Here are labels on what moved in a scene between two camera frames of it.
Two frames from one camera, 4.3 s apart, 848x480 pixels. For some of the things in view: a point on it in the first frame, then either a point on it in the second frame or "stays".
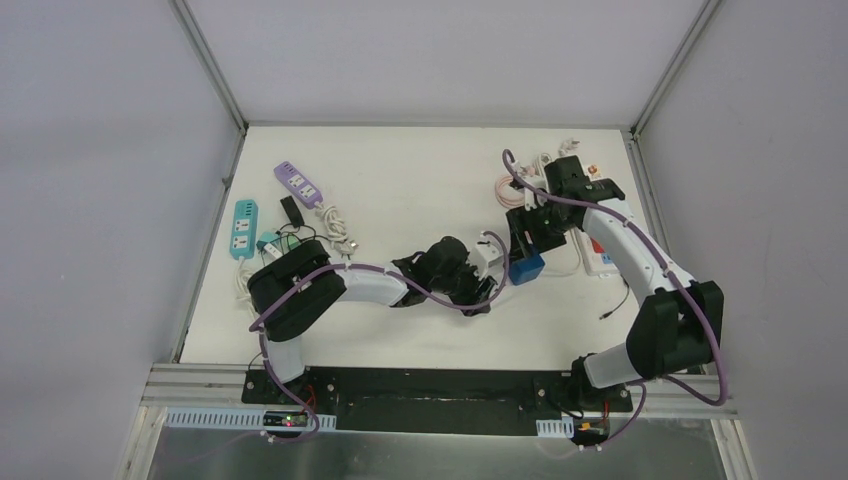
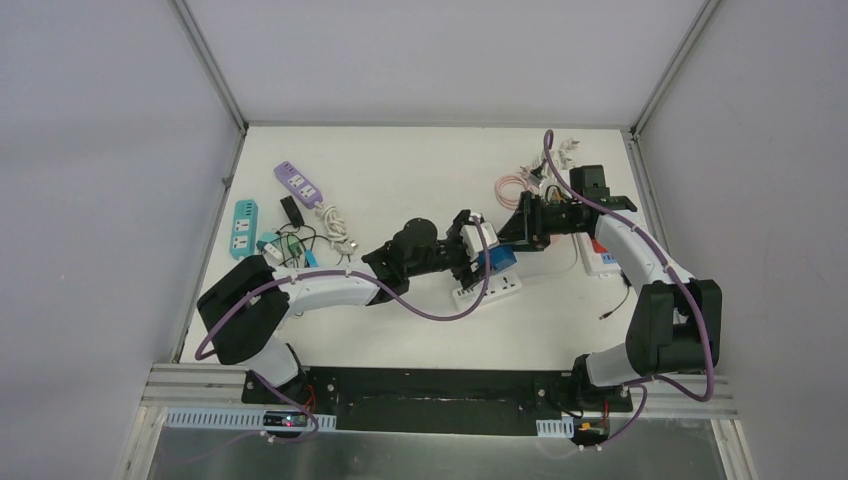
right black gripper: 520,220 stays
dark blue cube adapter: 525,269 -> 501,257
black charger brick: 293,211 stays
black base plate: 423,401 stays
